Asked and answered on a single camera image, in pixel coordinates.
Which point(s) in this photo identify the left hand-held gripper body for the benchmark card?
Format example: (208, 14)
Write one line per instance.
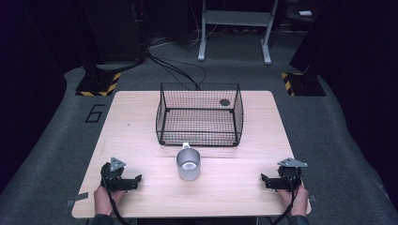
(113, 171)

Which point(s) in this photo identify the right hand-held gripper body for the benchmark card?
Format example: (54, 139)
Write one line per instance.
(289, 174)

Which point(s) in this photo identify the person's right hand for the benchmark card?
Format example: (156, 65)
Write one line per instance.
(297, 201)

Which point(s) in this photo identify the person's left hand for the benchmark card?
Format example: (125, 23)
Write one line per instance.
(104, 200)

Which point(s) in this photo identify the small grey tape piece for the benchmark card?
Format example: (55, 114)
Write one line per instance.
(312, 198)

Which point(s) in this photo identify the grey tape strip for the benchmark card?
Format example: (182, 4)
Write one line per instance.
(78, 197)

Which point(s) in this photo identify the silver metal cup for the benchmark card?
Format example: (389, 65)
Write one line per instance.
(188, 172)

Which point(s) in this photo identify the black round disc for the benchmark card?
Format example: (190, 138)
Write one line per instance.
(224, 102)

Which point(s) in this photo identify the black hazard-striped stand base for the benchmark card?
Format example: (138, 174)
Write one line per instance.
(305, 85)
(98, 84)

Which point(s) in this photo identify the dark curtain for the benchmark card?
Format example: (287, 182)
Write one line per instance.
(28, 78)
(359, 62)

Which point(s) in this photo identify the black cabinet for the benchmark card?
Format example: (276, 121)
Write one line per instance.
(115, 28)

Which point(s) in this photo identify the small white box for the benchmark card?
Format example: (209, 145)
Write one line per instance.
(305, 13)

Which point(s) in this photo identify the grey metal desk frame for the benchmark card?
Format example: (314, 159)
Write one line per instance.
(234, 18)

